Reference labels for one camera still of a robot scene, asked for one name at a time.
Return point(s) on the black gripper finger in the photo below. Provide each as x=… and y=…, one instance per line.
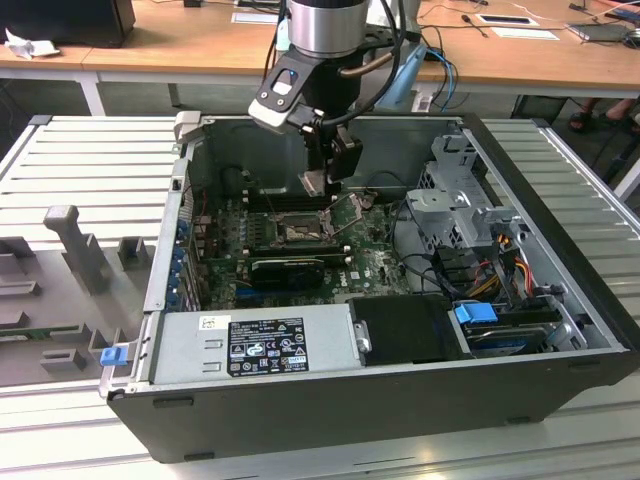
x=317, y=152
x=346, y=157

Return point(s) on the CPU with silver top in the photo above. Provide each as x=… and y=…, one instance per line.
x=312, y=184

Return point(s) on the black RAM slot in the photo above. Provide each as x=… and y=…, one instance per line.
x=280, y=191
x=335, y=252
x=336, y=257
x=300, y=246
x=285, y=196
x=285, y=202
x=337, y=262

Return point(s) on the CPU socket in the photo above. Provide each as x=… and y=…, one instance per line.
x=295, y=234

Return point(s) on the blue expansion slot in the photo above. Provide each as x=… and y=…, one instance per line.
x=245, y=297

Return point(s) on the coin battery holder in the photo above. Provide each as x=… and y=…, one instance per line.
x=370, y=201

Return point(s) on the pale blue teach pendant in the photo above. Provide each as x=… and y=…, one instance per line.
x=407, y=80

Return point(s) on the small white adaptor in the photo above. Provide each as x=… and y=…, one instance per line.
x=422, y=102

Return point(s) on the black cylindrical component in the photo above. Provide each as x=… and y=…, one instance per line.
x=232, y=182

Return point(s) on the green motherboard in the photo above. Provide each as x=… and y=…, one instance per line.
x=370, y=250

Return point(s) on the grey metal drive cage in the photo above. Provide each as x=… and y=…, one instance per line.
x=440, y=205

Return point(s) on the black graphics card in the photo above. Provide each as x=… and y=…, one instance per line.
x=285, y=274

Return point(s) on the grey plastic case latch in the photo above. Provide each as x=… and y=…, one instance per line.
x=187, y=122

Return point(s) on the wooden desk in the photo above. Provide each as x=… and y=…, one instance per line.
x=200, y=50
x=70, y=57

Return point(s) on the black plastic shroud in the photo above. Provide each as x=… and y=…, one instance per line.
x=400, y=330

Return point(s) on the white paper sheet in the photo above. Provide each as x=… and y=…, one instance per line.
x=525, y=33

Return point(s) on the hard disk in blue carrier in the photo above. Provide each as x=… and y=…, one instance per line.
x=472, y=315

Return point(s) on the grey power supply unit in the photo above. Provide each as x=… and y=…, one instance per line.
x=190, y=350

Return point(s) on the person's sandalled foot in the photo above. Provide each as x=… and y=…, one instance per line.
x=620, y=110
x=582, y=117

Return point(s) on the black open PC case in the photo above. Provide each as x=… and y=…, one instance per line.
x=350, y=415

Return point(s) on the grey notebook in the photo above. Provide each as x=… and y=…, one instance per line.
x=597, y=32

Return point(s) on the black monitor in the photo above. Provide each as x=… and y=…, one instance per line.
x=60, y=20

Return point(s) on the blue case latch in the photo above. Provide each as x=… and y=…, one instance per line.
x=112, y=357

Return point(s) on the grey parts rack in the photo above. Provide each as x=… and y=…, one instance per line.
x=55, y=280

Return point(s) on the crumpled white paper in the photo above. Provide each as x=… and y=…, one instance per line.
x=30, y=47

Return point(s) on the green RAM stick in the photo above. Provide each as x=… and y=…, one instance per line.
x=40, y=331

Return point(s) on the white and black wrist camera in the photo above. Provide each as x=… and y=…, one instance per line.
x=272, y=117

